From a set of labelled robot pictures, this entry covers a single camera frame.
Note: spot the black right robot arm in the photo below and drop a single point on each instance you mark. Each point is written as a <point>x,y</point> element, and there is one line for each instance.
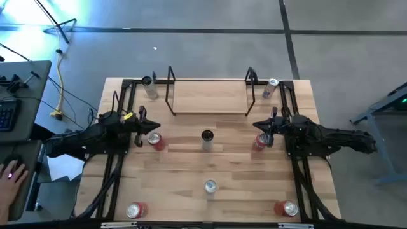
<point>334,136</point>

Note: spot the red Fanta can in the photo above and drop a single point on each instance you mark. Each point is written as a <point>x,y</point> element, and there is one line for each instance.
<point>141,210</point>
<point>258,144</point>

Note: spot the tall white can black lid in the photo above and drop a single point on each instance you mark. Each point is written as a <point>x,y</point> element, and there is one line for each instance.
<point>207,144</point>
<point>151,90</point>

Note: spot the black computer mouse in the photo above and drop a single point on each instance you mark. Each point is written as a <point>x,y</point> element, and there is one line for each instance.
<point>15,157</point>

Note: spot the black aluminium table frame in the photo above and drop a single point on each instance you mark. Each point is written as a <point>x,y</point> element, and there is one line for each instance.
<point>288,85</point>

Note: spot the person's hand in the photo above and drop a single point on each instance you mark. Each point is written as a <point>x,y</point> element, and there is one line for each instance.
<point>9,191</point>

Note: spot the black desk clamp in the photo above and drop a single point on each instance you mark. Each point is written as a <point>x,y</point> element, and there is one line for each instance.
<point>14,84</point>

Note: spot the silver metal bracket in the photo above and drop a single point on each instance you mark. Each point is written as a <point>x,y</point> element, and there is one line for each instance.
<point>295,226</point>
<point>117,225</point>

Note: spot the blue-grey metal table frame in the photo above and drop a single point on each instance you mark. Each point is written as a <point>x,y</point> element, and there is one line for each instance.
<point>394,178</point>

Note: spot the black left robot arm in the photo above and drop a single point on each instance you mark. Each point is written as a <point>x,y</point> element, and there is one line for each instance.
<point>82,140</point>

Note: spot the black floor stand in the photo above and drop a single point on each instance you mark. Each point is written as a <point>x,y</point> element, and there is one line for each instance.
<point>63,36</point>

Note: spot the red Coca-Cola can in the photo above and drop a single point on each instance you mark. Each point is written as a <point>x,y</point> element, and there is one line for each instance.
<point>158,143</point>
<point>280,208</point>

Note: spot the grey desk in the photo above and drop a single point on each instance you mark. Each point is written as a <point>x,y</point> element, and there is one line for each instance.
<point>35,95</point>

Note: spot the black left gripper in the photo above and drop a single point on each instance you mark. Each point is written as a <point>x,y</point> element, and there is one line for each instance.
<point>133,127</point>

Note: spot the blue silver Red Bull can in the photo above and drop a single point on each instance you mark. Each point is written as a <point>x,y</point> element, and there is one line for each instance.
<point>269,90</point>
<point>210,186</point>

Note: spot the black desk foot bar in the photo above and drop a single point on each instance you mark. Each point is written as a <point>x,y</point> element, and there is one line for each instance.
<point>39,132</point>

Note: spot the black keyboard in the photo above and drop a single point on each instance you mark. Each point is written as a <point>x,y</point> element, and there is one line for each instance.
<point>8,116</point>

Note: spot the white paper sheet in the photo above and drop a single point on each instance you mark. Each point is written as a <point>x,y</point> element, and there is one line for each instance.
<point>60,168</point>

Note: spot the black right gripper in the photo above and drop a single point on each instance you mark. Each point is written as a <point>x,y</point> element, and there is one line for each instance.
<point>280,127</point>

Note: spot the wooden shelf black metal frame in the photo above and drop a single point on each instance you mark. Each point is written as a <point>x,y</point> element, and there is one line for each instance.
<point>210,95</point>

